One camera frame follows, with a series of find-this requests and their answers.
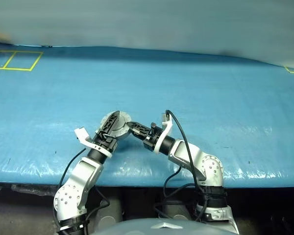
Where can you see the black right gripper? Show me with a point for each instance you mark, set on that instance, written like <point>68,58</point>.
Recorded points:
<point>152,140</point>

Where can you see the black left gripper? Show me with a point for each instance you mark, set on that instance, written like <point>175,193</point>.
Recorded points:
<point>106,144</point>

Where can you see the silver ribbed motor cover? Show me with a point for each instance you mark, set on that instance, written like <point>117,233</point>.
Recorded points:
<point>123,122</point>

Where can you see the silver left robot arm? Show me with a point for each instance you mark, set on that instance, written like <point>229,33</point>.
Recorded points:
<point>85,171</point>

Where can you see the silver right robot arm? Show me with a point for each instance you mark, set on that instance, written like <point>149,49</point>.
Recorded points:
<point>210,169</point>

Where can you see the blue plastic table cover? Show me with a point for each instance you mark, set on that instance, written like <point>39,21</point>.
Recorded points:
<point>63,110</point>

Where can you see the grey robot torso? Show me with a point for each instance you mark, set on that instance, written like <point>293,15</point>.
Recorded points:
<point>161,228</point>

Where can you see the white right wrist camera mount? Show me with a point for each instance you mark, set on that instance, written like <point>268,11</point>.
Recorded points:
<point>167,127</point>

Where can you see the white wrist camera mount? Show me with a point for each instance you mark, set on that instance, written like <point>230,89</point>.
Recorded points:
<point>82,134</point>
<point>167,127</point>

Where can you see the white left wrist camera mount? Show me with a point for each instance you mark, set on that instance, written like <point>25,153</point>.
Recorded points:
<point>82,134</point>

